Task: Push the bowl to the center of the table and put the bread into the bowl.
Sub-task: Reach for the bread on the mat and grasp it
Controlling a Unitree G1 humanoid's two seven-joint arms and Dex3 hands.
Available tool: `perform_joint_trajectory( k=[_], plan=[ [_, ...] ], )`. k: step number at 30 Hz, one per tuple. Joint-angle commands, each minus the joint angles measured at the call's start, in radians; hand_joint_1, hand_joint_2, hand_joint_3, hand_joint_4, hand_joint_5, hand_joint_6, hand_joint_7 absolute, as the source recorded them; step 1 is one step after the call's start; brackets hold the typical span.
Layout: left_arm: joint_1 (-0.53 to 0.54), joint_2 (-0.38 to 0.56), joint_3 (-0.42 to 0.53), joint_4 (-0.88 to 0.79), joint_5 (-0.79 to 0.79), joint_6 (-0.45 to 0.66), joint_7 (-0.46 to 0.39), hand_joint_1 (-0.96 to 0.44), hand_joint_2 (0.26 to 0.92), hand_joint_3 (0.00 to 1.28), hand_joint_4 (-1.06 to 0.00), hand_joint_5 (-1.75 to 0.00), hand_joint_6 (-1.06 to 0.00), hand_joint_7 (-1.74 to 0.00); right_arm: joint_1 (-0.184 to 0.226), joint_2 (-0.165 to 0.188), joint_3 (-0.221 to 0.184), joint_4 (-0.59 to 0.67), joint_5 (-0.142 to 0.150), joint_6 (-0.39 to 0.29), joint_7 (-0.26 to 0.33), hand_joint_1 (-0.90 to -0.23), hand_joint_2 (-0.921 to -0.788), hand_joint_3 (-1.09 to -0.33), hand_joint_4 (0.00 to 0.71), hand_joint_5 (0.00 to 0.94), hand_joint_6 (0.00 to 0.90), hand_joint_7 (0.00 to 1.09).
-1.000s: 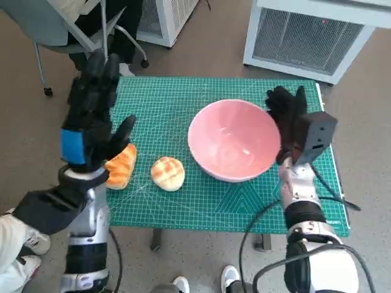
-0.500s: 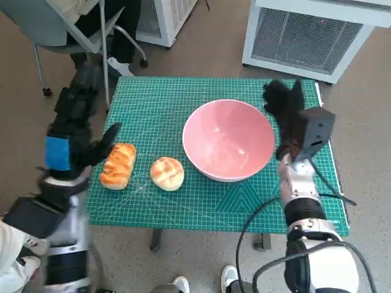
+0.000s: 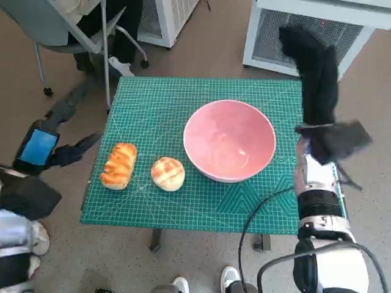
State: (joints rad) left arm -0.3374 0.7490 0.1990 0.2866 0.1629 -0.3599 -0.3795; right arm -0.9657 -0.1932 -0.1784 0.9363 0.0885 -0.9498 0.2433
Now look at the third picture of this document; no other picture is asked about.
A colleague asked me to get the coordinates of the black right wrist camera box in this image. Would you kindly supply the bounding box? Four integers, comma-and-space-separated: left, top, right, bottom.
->
311, 120, 374, 167

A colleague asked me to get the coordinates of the person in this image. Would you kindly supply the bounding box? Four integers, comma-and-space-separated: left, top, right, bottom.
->
29, 219, 51, 277
57, 0, 144, 79

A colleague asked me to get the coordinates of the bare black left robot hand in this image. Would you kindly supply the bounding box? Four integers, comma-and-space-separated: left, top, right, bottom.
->
13, 81, 104, 176

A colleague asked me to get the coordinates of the long black robot cable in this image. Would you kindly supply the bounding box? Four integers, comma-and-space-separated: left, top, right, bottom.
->
238, 186, 297, 288

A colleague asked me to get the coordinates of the white shoe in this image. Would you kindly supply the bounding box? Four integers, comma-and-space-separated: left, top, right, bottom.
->
172, 276, 190, 293
220, 265, 242, 288

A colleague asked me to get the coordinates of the black right shoulder cable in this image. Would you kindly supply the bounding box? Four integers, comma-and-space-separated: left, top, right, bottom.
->
256, 242, 386, 293

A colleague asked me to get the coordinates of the small white mesh cabinet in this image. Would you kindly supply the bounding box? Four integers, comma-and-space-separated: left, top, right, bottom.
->
136, 0, 202, 49

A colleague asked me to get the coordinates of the black table leg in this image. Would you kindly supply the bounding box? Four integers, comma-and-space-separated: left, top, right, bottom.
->
148, 228, 163, 253
252, 234, 272, 253

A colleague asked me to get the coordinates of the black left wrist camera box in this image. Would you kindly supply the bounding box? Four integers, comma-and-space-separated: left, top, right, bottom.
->
0, 170, 62, 220

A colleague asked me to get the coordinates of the grey office chair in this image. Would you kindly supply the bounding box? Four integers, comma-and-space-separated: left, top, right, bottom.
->
0, 0, 150, 115

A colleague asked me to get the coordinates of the pink bowl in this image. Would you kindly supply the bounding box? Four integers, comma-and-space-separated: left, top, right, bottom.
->
183, 99, 277, 184

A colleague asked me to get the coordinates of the round toy bread bun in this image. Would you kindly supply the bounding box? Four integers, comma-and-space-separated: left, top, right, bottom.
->
150, 156, 186, 192

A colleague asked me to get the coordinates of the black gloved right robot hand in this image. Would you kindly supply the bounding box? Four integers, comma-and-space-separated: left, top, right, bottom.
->
278, 24, 340, 126

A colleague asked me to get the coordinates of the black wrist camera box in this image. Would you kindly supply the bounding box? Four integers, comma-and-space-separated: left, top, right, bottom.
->
311, 120, 374, 167
0, 170, 62, 220

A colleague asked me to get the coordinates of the large white mesh cabinet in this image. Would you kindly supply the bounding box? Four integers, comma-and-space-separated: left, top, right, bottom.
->
243, 0, 391, 77

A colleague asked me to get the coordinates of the long toy bread loaf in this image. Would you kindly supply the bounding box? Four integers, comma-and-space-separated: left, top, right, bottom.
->
100, 142, 137, 190

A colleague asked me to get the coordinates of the green cutting mat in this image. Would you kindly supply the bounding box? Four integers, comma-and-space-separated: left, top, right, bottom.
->
79, 76, 348, 236

